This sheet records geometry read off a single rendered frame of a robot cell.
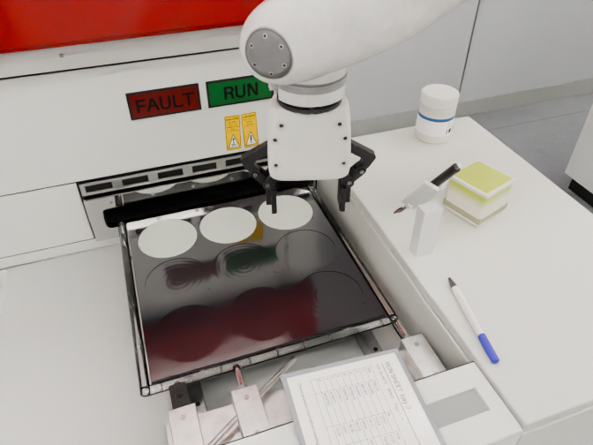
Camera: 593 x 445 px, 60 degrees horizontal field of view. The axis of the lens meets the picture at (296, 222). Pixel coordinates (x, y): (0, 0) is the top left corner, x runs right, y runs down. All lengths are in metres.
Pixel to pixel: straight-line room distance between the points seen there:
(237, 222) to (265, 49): 0.50
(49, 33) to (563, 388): 0.78
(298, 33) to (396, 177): 0.52
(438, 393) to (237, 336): 0.28
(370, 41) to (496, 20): 2.71
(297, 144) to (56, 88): 0.42
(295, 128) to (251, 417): 0.35
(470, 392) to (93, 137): 0.68
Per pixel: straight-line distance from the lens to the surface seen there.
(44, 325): 0.95
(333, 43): 0.45
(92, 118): 0.90
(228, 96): 0.91
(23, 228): 1.02
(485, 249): 0.82
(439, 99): 1.00
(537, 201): 0.95
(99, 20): 0.79
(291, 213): 0.94
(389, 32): 0.46
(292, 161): 0.62
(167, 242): 0.91
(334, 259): 0.85
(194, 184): 0.97
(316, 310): 0.77
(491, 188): 0.83
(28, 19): 0.80
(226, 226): 0.92
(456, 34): 3.03
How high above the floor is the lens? 1.49
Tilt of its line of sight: 40 degrees down
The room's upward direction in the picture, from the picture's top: straight up
